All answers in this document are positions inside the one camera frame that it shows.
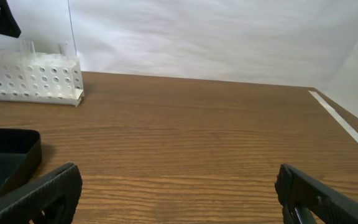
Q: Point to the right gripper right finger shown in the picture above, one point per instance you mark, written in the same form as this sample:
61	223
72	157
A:
309	193

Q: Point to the white test tube rack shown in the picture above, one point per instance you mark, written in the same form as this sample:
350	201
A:
33	81

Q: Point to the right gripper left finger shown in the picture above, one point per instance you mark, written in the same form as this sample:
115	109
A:
39	199

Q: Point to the black tray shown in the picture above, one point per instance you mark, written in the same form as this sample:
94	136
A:
8	155

